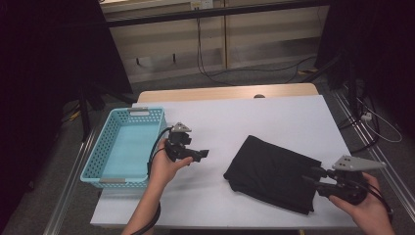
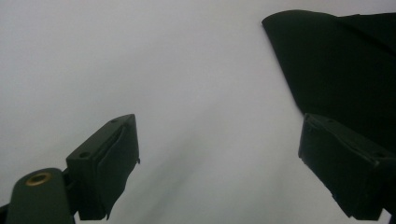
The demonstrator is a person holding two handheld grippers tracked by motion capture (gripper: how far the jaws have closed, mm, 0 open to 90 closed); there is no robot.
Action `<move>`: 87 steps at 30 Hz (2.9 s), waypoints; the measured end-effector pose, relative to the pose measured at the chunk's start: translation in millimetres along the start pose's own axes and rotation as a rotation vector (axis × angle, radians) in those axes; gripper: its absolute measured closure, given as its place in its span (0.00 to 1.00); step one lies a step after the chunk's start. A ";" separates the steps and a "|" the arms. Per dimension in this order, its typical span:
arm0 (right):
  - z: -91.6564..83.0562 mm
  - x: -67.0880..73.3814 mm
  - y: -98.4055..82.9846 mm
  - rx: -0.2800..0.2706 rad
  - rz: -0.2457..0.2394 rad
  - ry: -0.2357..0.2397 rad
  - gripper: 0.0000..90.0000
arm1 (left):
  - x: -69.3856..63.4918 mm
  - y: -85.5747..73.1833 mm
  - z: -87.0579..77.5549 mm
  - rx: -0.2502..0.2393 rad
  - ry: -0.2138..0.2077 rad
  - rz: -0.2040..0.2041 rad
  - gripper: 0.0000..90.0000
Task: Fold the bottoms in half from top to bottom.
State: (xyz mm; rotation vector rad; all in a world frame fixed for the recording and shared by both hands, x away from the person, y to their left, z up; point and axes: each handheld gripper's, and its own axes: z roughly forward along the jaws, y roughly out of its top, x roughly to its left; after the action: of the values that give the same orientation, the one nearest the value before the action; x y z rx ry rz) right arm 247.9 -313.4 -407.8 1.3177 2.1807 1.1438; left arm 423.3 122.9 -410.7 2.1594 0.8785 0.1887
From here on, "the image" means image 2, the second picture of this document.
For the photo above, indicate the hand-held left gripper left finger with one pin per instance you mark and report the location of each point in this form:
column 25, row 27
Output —
column 106, row 168

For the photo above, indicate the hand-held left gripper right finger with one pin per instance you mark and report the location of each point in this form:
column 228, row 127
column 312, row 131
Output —
column 348, row 165

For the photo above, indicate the black pants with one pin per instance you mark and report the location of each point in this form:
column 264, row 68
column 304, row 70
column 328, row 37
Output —
column 336, row 62

